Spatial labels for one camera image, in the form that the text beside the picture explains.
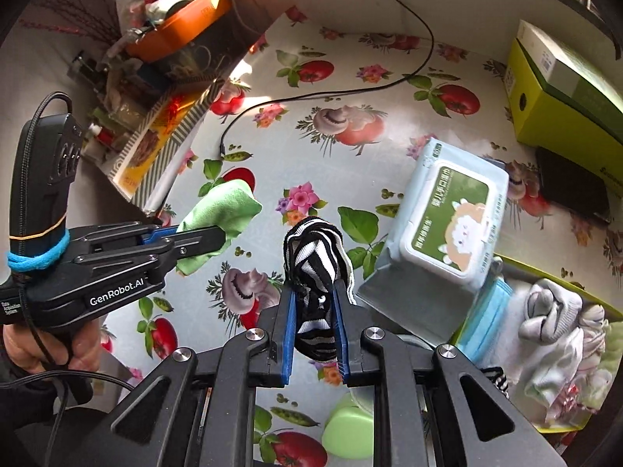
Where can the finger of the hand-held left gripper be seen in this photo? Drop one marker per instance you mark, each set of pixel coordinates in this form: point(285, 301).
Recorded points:
point(160, 236)
point(204, 241)

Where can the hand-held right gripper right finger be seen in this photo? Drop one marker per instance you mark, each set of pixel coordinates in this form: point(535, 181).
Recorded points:
point(342, 345)

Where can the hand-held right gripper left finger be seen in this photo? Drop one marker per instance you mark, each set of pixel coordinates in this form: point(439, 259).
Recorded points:
point(288, 340)

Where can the green cloth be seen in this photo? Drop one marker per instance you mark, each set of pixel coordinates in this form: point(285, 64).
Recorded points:
point(219, 204)

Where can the black white striped sock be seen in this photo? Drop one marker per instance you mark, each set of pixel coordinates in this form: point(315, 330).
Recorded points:
point(314, 253)
point(499, 377)

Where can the blue face mask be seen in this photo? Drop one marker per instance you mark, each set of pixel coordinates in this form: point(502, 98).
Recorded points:
point(482, 321)

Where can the grey sock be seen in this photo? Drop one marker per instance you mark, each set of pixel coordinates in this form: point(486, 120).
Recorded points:
point(545, 311)

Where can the yellow-green box tray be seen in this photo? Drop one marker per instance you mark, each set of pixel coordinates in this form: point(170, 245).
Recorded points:
point(559, 426)

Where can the white red patterned sock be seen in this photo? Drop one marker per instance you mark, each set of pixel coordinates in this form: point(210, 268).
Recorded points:
point(591, 331)

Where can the green towel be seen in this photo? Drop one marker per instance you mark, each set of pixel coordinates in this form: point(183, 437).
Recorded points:
point(611, 350)

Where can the person's left hand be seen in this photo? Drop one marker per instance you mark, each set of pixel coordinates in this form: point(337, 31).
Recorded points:
point(85, 350)

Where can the grey pouch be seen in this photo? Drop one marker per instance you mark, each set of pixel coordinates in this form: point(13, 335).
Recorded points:
point(413, 301)

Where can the green round case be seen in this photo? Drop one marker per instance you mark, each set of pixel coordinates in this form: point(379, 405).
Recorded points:
point(345, 433)

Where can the red white tube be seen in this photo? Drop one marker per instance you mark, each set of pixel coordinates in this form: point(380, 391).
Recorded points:
point(100, 132)

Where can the floral tablecloth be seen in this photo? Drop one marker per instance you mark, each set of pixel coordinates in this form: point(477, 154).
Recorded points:
point(340, 155)

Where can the wet wipes pack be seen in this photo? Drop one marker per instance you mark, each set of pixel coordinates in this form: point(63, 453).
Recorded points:
point(438, 214)

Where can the person's dark clothing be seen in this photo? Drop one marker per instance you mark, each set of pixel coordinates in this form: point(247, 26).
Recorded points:
point(29, 438)

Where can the orange basin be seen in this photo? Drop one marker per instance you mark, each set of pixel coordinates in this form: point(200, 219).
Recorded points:
point(180, 34)

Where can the dried red branches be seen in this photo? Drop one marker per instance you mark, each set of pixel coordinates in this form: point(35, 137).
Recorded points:
point(73, 27)

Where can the black box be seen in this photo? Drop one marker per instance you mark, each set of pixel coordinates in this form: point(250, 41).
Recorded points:
point(569, 185)

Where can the yellow-green cardboard box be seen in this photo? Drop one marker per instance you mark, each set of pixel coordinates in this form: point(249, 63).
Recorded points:
point(525, 107)

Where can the green white carton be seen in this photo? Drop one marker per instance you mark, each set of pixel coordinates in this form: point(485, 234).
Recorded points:
point(559, 68)

